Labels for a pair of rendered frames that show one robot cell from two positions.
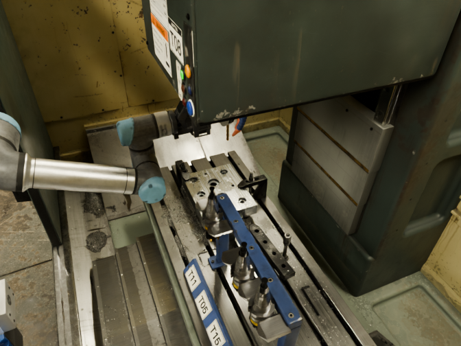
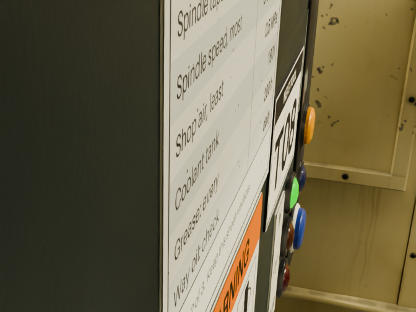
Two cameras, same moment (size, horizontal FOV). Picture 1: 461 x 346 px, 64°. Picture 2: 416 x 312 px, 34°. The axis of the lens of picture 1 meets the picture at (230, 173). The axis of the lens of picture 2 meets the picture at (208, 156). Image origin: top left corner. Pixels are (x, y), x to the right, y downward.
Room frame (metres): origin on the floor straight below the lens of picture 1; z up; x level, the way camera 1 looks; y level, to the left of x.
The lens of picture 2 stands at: (1.05, 0.29, 1.90)
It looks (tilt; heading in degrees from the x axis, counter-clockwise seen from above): 25 degrees down; 218
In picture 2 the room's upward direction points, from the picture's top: 2 degrees clockwise
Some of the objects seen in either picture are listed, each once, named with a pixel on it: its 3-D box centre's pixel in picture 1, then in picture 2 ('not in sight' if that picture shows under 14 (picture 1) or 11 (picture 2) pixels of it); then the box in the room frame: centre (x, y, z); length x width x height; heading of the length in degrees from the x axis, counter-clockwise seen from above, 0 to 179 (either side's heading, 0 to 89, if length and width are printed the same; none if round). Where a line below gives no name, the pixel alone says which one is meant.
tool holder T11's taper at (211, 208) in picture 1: (212, 205); not in sight; (0.79, 0.05, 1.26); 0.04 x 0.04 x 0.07
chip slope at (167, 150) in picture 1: (180, 163); not in sight; (1.63, 0.28, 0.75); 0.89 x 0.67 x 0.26; 114
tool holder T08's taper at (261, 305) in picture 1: (262, 297); not in sight; (0.48, -0.08, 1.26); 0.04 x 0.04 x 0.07
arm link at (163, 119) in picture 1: (163, 124); not in sight; (0.94, 0.20, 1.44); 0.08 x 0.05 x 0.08; 24
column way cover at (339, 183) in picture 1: (328, 152); not in sight; (1.20, -0.40, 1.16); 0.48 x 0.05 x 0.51; 24
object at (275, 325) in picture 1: (272, 328); not in sight; (0.43, -0.10, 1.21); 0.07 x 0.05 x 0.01; 114
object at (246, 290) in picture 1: (251, 289); not in sight; (0.53, -0.06, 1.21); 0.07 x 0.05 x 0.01; 114
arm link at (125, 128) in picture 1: (137, 130); not in sight; (0.91, 0.27, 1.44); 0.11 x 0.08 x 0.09; 114
